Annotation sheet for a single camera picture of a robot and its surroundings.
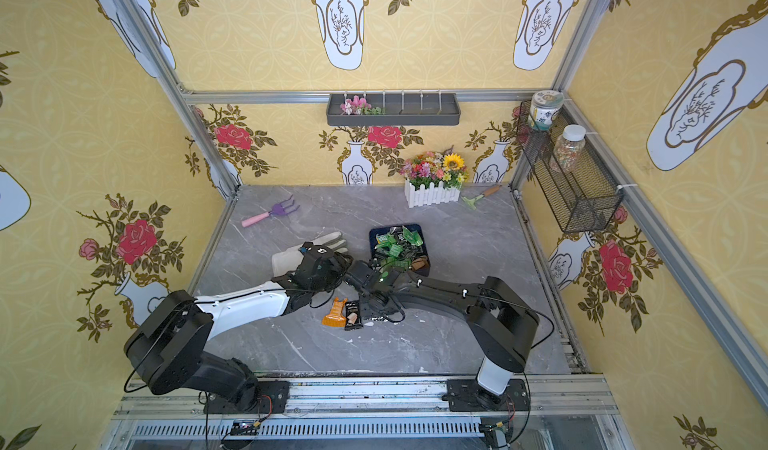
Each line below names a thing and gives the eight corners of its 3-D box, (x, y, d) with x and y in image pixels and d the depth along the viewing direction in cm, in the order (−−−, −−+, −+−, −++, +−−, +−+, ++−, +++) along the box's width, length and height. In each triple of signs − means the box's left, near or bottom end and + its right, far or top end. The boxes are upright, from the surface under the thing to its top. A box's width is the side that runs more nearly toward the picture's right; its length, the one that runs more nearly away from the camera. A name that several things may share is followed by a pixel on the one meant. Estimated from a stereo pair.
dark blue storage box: (368, 275, 97) (367, 269, 94) (370, 231, 109) (370, 224, 106) (429, 275, 97) (430, 269, 94) (424, 231, 109) (425, 224, 106)
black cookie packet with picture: (344, 330, 87) (343, 327, 85) (346, 303, 92) (345, 300, 90) (363, 330, 87) (362, 327, 85) (364, 303, 92) (364, 300, 90)
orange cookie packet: (322, 326, 88) (321, 324, 86) (326, 300, 93) (325, 297, 91) (345, 326, 88) (344, 324, 86) (347, 300, 93) (347, 297, 91)
